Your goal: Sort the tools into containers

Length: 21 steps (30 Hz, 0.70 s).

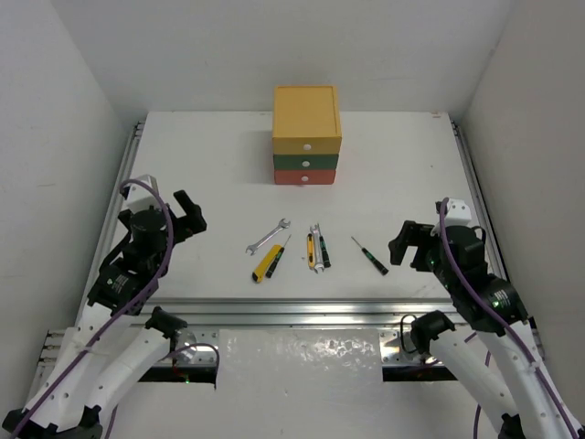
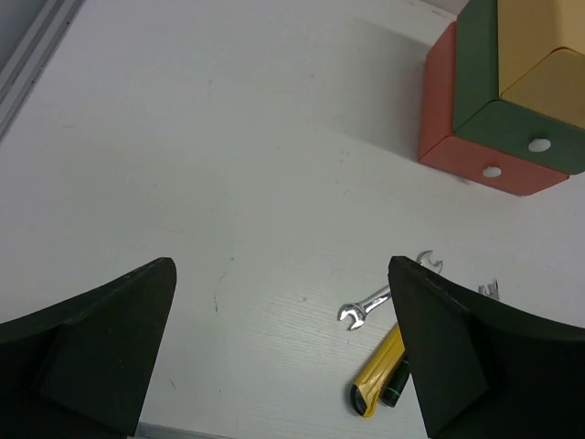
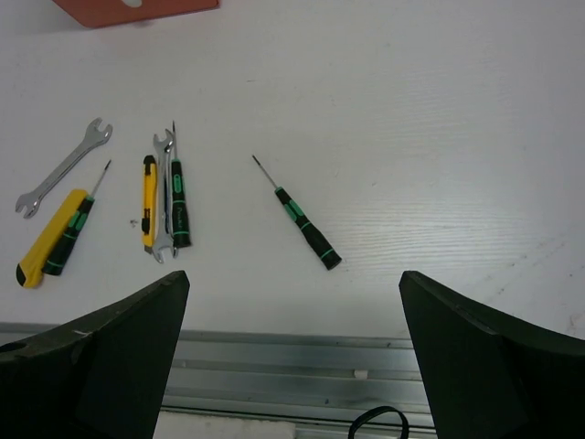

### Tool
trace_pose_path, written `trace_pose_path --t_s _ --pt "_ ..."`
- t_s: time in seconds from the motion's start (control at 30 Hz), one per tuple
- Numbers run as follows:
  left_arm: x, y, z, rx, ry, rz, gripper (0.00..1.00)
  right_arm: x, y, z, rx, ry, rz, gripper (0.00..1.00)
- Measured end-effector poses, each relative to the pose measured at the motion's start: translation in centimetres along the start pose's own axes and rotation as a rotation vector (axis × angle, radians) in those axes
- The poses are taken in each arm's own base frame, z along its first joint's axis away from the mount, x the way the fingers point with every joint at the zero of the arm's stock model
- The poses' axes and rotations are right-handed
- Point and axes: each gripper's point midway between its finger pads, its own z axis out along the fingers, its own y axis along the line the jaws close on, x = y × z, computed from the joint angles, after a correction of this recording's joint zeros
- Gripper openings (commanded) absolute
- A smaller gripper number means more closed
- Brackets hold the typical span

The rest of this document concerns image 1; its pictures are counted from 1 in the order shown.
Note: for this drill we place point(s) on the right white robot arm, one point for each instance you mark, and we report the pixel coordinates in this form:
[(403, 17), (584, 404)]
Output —
[(520, 401)]

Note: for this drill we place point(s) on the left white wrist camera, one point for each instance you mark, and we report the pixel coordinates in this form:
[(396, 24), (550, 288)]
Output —
[(142, 191)]

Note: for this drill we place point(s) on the green drawer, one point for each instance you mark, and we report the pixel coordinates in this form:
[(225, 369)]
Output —
[(305, 162)]

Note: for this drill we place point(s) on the aluminium side rail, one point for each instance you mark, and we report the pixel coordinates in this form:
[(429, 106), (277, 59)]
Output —
[(482, 213), (115, 204)]

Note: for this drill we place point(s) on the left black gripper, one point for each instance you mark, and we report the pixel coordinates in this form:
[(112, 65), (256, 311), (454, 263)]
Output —
[(181, 221)]

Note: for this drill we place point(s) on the aluminium front rail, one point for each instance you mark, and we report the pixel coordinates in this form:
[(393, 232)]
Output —
[(206, 318)]

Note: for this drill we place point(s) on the small silver wrench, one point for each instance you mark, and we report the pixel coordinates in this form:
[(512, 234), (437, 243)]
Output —
[(318, 254)]

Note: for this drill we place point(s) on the right aluminium side rail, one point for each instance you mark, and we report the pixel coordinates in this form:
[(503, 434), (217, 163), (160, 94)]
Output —
[(482, 213)]

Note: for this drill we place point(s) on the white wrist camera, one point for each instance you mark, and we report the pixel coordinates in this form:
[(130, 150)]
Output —
[(457, 213), (142, 191)]

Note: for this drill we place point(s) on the large silver wrench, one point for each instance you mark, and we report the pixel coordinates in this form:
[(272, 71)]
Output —
[(282, 225)]

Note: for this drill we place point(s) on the large yellow utility knife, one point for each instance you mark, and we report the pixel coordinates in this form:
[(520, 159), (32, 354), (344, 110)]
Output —
[(259, 272)]

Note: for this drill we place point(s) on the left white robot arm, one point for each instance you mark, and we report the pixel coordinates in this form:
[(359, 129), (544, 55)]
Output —
[(87, 382)]

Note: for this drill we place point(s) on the green black screwdriver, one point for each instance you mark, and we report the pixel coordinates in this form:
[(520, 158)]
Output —
[(324, 251), (380, 267), (276, 260)]

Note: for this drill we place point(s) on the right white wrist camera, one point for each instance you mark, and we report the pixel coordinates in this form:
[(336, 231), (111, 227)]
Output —
[(457, 213)]

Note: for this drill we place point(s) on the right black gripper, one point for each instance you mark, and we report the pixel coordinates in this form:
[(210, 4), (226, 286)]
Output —
[(416, 233)]

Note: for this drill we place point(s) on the left aluminium side rail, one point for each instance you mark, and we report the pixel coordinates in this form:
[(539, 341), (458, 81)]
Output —
[(115, 204)]

